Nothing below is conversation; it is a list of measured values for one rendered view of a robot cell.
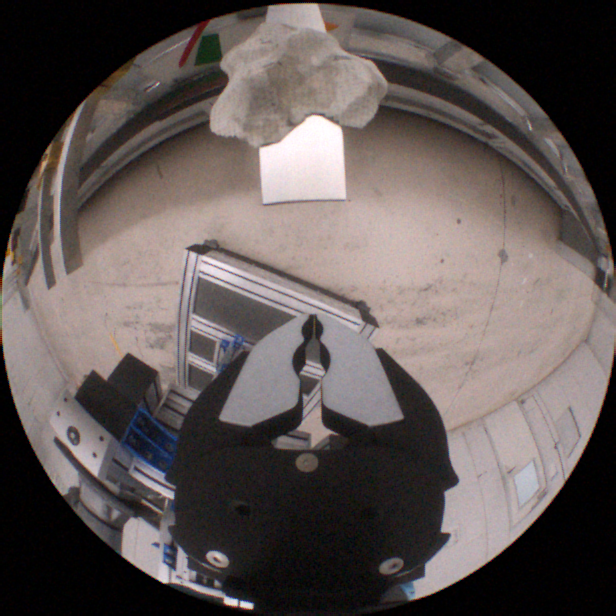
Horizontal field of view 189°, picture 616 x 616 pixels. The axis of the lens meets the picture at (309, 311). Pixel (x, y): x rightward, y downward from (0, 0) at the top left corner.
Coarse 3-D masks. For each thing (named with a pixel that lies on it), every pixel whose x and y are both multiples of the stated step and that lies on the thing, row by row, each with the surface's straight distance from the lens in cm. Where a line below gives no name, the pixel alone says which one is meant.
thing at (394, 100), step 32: (192, 32) 57; (384, 32) 60; (416, 32) 60; (480, 64) 69; (384, 96) 97; (512, 96) 81; (160, 128) 111; (192, 128) 118; (480, 128) 121; (128, 160) 134; (512, 160) 151; (576, 160) 115; (32, 192) 120; (32, 224) 170
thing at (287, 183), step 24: (288, 24) 14; (312, 24) 14; (312, 120) 8; (336, 120) 8; (264, 144) 8; (288, 144) 8; (312, 144) 8; (336, 144) 8; (264, 168) 8; (288, 168) 8; (312, 168) 8; (336, 168) 8; (264, 192) 8; (288, 192) 8; (312, 192) 8; (336, 192) 8
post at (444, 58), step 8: (456, 40) 37; (440, 48) 40; (448, 48) 38; (456, 48) 37; (464, 48) 35; (440, 56) 39; (448, 56) 38; (456, 56) 37; (464, 56) 37; (472, 56) 37; (480, 56) 36; (440, 64) 39; (448, 64) 39; (456, 64) 39; (464, 64) 38; (472, 64) 38; (456, 72) 41
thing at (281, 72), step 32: (256, 32) 12; (288, 32) 11; (320, 32) 11; (224, 64) 11; (256, 64) 10; (288, 64) 9; (320, 64) 9; (352, 64) 8; (224, 96) 9; (256, 96) 7; (288, 96) 8; (320, 96) 8; (352, 96) 8; (224, 128) 9; (256, 128) 8; (288, 128) 8
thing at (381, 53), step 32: (384, 64) 37; (416, 64) 39; (160, 96) 41; (448, 96) 44; (480, 96) 45; (128, 128) 48; (512, 128) 53; (96, 160) 59; (544, 160) 66; (576, 192) 95; (32, 256) 153
